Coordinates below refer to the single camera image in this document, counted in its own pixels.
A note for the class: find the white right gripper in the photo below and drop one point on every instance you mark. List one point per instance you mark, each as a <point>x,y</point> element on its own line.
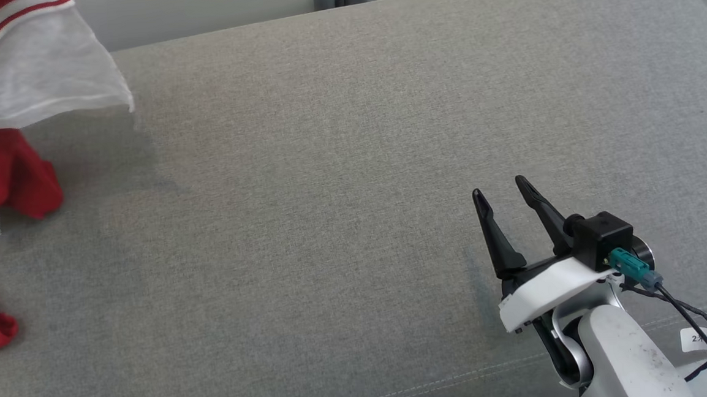
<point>549,288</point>

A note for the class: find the red white basketball jersey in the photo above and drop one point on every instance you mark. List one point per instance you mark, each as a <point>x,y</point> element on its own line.
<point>1,165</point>

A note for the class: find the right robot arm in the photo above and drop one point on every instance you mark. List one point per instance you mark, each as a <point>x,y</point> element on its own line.
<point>627,353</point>

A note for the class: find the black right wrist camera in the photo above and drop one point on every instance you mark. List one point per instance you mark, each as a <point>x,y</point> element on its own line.
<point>601,235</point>

